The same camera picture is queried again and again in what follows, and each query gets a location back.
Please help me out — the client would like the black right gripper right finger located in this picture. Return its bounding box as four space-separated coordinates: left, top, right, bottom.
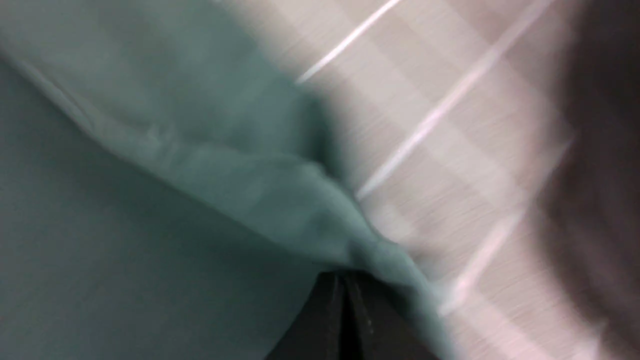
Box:
345 272 437 360

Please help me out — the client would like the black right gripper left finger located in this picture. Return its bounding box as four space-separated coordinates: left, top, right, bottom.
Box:
266 272 346 360

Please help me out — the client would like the green long-sleeved shirt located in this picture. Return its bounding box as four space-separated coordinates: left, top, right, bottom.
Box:
1 0 452 360

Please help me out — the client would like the grey checked tablecloth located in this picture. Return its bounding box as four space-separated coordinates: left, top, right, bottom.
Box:
219 0 639 360

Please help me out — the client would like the black garment under pile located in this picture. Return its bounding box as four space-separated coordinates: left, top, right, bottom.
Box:
542 0 640 360

